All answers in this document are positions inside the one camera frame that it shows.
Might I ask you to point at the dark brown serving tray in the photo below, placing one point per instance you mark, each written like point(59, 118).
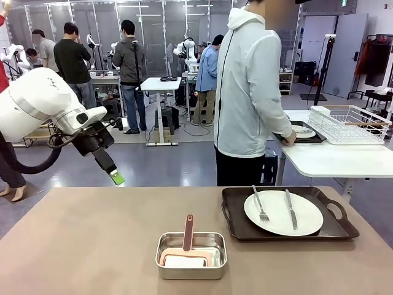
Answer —
point(337, 227)

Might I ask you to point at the man in dark green sweater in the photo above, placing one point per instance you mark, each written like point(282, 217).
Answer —
point(72, 61)

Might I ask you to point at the white standing desk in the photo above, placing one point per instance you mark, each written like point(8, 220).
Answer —
point(159, 83)

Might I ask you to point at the person with dark cap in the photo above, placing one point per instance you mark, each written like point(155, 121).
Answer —
point(201, 49)

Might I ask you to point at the cardboard box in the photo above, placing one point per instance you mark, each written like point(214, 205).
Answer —
point(164, 135)

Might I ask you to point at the wooden shelf black frame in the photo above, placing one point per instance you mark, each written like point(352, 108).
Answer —
point(40, 135)

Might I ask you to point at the blue-grey plastic stool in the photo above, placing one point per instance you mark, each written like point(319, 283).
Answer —
point(271, 169)

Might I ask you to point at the silver table knife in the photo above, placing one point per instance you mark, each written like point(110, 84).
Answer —
point(291, 212)

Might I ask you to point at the person in white jacket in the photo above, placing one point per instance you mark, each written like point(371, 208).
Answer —
point(245, 92)

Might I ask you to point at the white side table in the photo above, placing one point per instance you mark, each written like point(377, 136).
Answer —
point(337, 159)

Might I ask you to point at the thin black tripod pole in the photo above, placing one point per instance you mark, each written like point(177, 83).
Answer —
point(136, 67)

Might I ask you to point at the pink lint roller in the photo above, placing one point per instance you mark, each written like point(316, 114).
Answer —
point(188, 230)

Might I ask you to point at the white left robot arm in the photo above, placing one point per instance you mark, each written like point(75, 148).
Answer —
point(33, 98)

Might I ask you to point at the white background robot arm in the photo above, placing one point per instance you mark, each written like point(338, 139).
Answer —
point(184, 47)
point(90, 40)
point(21, 60)

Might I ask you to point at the person in blue shirt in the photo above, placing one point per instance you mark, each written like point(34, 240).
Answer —
point(207, 70)

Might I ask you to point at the small dark step stool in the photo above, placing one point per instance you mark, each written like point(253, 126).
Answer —
point(114, 107)

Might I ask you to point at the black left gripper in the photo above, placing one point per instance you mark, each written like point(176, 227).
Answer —
point(95, 138)

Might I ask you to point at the man in light grey shirt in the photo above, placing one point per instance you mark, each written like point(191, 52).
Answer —
point(47, 52)

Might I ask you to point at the black coat rack with clothes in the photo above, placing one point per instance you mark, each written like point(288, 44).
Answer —
point(377, 61)

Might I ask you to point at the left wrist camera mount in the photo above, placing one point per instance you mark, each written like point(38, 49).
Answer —
point(119, 124)

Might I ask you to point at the person right forearm white sleeve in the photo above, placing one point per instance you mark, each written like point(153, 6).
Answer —
point(281, 123)

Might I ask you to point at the mannequin with red top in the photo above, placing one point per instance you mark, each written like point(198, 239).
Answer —
point(3, 77)

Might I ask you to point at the black tripod with camera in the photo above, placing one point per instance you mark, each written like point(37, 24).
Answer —
point(325, 67)

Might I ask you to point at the white oval plate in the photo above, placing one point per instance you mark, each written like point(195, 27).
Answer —
point(308, 133)

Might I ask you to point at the large white round plate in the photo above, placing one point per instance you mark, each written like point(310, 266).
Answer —
point(279, 215)

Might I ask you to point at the wooden shoe shelf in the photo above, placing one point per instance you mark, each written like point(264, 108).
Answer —
point(287, 83)

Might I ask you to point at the black utility cart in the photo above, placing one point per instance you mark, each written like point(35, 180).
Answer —
point(379, 98)

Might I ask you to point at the black device on desk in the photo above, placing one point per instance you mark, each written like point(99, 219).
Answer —
point(170, 79)

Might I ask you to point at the person right hand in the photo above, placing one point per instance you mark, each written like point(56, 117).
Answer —
point(290, 140)

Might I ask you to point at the rectangular steel tray container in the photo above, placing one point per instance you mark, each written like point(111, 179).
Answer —
point(190, 272)

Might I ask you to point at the black equipment cases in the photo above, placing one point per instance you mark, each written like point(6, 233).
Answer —
point(305, 73)

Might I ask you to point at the black plastic stool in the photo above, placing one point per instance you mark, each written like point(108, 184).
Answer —
point(167, 116)

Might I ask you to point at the man in grey jacket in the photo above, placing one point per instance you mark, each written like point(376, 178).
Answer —
point(129, 61)

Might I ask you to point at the grey mannequin base board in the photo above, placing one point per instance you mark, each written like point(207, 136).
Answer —
point(33, 189)

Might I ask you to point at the silver fork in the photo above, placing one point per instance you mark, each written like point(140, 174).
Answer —
point(259, 202)

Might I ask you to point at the black tray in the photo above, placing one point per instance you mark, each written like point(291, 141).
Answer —
point(319, 137)

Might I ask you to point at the seated person at desk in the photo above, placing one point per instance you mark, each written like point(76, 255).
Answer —
point(33, 58)

